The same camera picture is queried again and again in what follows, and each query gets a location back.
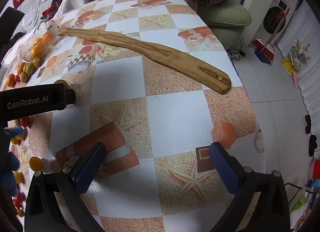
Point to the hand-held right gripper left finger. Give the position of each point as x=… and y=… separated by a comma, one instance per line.
x=90, y=169

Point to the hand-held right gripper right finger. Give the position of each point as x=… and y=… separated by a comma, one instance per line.
x=223, y=169

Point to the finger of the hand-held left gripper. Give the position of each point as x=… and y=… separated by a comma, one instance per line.
x=15, y=131

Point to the person's left hand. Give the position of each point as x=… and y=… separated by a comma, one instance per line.
x=7, y=172

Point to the orange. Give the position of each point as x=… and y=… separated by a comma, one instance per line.
x=48, y=37
x=11, y=80
x=38, y=48

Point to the clear glass bowl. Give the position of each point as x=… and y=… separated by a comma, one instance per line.
x=37, y=44

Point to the dark object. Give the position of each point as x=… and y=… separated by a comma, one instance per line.
x=11, y=29

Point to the black metal rack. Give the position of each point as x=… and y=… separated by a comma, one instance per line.
x=300, y=189

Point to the green toy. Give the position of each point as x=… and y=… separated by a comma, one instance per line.
x=302, y=203

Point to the red cup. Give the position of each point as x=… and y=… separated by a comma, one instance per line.
x=314, y=169

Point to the black socks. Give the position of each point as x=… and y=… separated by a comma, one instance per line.
x=311, y=137

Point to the dark and red clothes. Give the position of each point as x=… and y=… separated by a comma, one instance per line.
x=57, y=2

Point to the yellow and white slippers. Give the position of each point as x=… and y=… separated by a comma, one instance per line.
x=295, y=64

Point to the long wooden stick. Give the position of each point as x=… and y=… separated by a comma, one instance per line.
x=155, y=49

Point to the green sofa cushion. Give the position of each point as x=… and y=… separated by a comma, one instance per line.
x=225, y=19

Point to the white washing machine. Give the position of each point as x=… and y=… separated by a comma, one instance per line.
x=280, y=14

